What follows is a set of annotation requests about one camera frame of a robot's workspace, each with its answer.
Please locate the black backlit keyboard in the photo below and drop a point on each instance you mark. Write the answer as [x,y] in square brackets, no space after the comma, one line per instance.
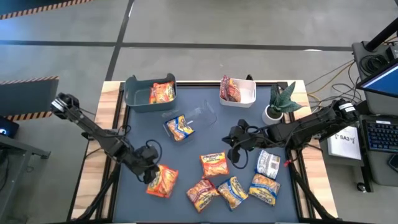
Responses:
[382,137]

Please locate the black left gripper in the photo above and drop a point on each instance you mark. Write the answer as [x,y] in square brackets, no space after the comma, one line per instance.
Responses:
[135,158]

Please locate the grey-blue table mat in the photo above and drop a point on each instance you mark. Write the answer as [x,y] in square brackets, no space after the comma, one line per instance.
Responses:
[183,155]

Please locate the grey equipment cart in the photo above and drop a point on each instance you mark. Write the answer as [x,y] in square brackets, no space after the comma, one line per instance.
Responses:
[379,104]

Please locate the black device with blue light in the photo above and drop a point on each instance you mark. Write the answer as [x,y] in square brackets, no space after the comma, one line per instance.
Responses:
[7,127]

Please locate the black caster wheel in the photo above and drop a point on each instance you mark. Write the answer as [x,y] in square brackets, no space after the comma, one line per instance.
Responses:
[361,186]

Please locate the teal plastic bin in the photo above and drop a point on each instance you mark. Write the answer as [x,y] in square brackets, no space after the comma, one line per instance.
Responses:
[140,96]

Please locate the white paper sign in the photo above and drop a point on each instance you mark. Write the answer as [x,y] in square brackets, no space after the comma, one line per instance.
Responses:
[343,146]

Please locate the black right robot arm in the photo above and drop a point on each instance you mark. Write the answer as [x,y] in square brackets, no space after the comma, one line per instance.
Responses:
[311,123]

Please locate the hazard-striped dark floor mat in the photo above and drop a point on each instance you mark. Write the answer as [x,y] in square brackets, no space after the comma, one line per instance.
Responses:
[18,4]
[28,96]

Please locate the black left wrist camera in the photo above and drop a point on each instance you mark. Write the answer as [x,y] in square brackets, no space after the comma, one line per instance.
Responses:
[150,154]

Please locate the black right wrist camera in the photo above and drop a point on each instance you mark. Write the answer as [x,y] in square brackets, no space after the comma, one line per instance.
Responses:
[234,156]

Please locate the green succulent in white pot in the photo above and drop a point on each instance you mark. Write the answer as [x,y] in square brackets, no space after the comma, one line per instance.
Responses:
[269,118]

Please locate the grey metal cart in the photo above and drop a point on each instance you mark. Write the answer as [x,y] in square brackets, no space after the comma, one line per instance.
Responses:
[31,149]

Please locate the blue soy sauce ramen pack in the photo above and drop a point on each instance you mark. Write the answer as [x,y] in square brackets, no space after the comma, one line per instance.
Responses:
[264,189]
[232,192]
[269,164]
[179,127]

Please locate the red zip tie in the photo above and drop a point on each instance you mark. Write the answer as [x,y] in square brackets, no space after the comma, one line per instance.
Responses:
[286,162]

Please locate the black aluminium table frame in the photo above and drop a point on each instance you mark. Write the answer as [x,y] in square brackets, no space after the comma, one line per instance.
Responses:
[202,83]

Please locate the white plastic bin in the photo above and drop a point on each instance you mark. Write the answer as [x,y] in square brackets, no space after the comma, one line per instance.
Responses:
[248,93]

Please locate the computer monitor blue screen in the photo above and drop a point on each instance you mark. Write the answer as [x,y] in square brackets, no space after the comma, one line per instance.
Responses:
[385,82]

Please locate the dark computer mouse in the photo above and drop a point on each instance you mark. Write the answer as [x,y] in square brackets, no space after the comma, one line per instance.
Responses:
[394,163]

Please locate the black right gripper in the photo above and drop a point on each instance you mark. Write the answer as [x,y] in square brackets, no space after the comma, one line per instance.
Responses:
[259,138]

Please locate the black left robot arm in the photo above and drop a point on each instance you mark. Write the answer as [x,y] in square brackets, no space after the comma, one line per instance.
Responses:
[93,129]

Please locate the black pole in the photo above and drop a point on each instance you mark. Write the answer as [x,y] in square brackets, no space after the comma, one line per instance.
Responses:
[382,35]

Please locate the clear plastic bin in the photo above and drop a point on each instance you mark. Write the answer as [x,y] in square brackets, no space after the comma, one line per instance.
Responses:
[202,116]

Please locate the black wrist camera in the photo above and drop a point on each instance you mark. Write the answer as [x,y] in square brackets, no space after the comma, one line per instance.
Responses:
[150,154]
[234,156]

